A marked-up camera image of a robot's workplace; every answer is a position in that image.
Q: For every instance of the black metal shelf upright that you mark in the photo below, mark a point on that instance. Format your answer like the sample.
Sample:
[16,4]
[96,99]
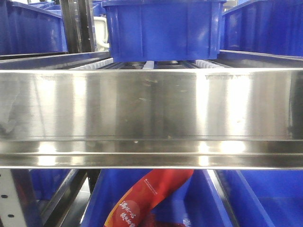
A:
[78,23]

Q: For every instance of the white roller track centre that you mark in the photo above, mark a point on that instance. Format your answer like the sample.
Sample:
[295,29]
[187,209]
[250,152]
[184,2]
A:
[149,65]

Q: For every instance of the white roller track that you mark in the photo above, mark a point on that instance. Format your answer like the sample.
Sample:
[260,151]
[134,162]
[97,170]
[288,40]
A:
[202,64]
[149,65]
[95,65]

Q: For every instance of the white roller track right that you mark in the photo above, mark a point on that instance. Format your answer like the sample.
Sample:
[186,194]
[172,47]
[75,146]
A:
[202,64]

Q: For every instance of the white roller track left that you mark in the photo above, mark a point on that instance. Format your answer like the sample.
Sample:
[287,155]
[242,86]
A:
[95,65]

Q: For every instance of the blue plastic bin upper centre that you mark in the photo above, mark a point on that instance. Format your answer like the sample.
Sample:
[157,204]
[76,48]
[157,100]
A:
[163,30]

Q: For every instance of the blue plastic bin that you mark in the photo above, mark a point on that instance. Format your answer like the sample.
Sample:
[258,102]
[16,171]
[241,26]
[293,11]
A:
[195,204]
[163,30]
[47,181]
[264,26]
[268,198]
[26,29]

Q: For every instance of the red printed snack bag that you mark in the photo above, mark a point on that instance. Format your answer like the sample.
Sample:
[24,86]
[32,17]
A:
[146,194]

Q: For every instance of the metal lane divider lower right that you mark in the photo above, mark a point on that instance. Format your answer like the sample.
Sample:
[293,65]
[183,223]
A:
[214,177]

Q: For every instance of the metal lane divider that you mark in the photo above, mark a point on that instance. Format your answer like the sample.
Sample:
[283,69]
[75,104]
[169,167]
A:
[53,62]
[56,210]
[240,59]
[214,177]

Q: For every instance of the metal lane divider upper right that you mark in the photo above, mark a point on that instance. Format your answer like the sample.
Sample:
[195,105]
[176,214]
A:
[240,59]

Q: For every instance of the blue plastic bin lower centre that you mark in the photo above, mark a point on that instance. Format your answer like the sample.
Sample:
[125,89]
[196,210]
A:
[195,204]

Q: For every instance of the white plastic container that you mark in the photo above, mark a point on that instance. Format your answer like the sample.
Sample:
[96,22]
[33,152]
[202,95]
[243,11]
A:
[101,33]

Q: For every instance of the metal lane divider upper left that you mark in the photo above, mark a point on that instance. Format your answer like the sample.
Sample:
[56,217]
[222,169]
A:
[53,62]

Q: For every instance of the blue plastic bin lower left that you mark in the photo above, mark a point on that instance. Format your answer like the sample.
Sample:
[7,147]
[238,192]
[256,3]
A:
[47,181]

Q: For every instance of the metal lane divider lower left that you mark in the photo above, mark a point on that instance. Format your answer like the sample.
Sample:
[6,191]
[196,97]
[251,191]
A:
[56,210]

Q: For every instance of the blue plastic bin lower right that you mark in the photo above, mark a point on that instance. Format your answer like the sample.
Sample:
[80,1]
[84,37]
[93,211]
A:
[268,198]

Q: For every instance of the blue plastic bin upper right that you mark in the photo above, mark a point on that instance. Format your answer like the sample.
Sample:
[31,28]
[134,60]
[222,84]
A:
[264,26]

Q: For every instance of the blue plastic bin upper left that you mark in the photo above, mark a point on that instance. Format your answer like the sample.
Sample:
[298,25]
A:
[26,29]

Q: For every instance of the stainless steel shelf front rail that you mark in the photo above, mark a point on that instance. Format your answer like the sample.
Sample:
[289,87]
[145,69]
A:
[197,118]

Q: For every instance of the white perforated shelf post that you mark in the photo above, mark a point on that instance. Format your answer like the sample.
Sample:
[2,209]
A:
[11,212]

